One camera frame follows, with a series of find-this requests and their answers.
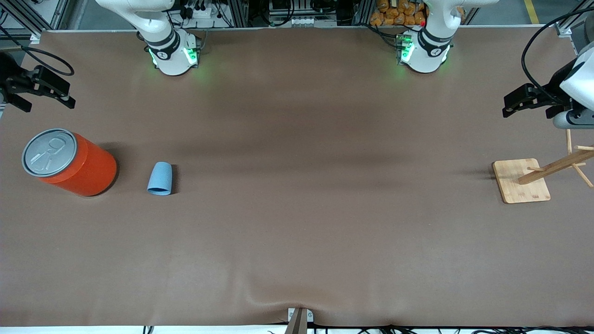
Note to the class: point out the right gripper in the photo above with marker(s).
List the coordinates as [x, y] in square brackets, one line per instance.
[9, 72]

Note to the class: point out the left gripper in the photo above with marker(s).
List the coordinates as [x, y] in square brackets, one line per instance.
[553, 86]

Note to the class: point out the light blue cup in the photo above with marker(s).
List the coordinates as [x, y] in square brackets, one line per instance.
[160, 178]

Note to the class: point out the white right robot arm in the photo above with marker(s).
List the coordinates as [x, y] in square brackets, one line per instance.
[171, 60]

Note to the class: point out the wooden cup rack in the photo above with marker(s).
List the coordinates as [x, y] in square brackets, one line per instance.
[519, 185]

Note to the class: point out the orange can with silver lid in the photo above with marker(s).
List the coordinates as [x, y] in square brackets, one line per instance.
[88, 171]

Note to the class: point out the orange snack packets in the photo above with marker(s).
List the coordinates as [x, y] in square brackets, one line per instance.
[399, 14]

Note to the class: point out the white power strip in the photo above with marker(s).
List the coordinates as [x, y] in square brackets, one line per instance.
[202, 13]

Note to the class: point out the white socket bar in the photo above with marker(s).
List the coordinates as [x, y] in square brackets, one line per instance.
[301, 21]

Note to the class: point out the brown table mat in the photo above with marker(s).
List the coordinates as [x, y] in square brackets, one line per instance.
[297, 208]

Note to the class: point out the brown wooden strip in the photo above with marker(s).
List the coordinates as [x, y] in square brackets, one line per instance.
[297, 325]

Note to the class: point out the aluminium frame rail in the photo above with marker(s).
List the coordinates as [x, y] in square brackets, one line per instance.
[564, 28]
[21, 21]

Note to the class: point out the metal table edge bracket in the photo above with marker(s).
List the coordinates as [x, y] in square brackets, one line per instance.
[291, 315]

